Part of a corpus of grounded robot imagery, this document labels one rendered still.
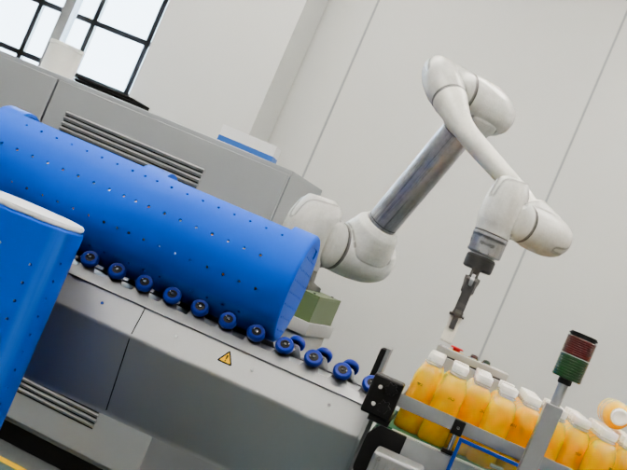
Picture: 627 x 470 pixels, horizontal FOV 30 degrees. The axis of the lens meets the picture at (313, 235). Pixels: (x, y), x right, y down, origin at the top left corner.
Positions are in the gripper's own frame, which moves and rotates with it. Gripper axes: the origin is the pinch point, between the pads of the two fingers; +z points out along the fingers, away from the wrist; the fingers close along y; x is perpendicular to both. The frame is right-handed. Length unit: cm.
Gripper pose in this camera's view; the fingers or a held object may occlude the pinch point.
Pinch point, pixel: (450, 330)
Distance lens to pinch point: 295.8
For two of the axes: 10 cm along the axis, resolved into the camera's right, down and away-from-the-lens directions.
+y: -1.3, -0.7, -9.9
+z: -3.9, 9.2, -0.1
